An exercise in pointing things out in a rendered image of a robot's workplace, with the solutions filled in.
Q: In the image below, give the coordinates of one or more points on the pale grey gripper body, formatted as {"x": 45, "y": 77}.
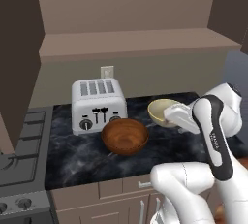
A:
{"x": 180, "y": 114}

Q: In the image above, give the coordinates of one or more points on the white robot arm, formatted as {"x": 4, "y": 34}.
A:
{"x": 223, "y": 182}

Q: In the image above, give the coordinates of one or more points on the dark brown cabinet door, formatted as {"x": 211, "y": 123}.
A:
{"x": 16, "y": 56}
{"x": 230, "y": 11}

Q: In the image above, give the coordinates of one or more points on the wide taupe base cabinet door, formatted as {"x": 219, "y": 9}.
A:
{"x": 93, "y": 215}

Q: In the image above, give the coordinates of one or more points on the cream yellow bowl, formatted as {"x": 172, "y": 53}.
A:
{"x": 157, "y": 111}

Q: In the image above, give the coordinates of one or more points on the brown wooden bowl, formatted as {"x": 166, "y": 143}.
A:
{"x": 125, "y": 137}

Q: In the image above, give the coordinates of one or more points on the white four-slot toaster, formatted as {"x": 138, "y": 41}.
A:
{"x": 97, "y": 106}

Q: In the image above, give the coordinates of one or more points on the narrow taupe drawer front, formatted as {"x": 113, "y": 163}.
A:
{"x": 110, "y": 189}

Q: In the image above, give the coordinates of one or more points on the wide taupe drawer front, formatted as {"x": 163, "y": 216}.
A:
{"x": 75, "y": 197}

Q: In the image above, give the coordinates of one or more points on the grey gas hob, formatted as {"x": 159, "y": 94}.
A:
{"x": 22, "y": 150}

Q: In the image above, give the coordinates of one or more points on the grey hob knob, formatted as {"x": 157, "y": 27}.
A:
{"x": 24, "y": 203}
{"x": 2, "y": 207}

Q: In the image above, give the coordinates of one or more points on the white wall outlet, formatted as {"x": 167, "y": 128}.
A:
{"x": 107, "y": 72}

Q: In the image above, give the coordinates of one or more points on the taupe wall cabinet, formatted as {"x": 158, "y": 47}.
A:
{"x": 129, "y": 43}

